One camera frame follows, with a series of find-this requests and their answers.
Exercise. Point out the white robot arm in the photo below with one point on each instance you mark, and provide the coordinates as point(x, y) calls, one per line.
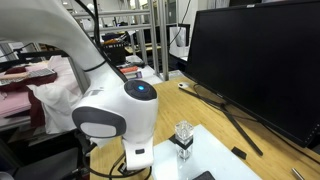
point(110, 106)

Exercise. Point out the orange book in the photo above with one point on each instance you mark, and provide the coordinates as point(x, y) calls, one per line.
point(130, 69)

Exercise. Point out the small black square pad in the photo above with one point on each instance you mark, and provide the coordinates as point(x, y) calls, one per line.
point(172, 139)

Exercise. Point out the white box appliance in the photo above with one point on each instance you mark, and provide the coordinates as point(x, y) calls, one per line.
point(179, 41)

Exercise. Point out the clear cube stack on black base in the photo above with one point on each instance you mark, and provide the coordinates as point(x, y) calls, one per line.
point(184, 140)

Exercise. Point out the black mesh basket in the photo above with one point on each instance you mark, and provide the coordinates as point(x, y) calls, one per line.
point(116, 53)

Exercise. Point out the white table mat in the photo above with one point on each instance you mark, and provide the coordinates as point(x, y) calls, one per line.
point(216, 156)

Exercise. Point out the black monitor stand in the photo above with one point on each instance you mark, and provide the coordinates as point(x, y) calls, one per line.
point(240, 128)

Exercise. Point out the flat black device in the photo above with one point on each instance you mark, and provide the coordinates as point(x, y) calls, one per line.
point(204, 176)

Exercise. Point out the small black block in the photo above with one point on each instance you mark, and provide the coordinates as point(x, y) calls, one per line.
point(239, 153)

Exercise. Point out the white cloth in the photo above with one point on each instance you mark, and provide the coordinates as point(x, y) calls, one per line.
point(56, 100)

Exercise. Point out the large black computer monitor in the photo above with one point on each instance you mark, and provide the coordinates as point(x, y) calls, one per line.
point(260, 60)

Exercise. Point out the white background robot figure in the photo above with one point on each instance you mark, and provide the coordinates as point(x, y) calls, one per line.
point(90, 7)

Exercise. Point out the grey keyboard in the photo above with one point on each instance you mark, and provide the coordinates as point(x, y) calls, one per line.
point(36, 73)

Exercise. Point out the dark red cloth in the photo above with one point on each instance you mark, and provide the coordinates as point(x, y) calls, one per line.
point(36, 110)

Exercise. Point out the black horizontal bar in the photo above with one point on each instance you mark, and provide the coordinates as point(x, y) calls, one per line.
point(36, 55)

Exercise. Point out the dark grey chair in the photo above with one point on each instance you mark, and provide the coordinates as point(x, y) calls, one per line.
point(43, 165)

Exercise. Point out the pink cloth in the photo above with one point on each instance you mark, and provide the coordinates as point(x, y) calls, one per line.
point(13, 101)

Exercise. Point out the silver metal cylinder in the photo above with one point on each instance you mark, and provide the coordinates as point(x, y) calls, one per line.
point(297, 173)

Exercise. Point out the vertical aluminium frame post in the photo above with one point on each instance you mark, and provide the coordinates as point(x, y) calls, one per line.
point(153, 40)
point(164, 43)

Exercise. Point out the horizontal aluminium frame rail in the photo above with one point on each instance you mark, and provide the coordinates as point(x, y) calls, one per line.
point(120, 28)
point(116, 13)

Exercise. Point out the slanted aluminium frame post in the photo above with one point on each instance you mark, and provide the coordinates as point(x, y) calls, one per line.
point(80, 76)

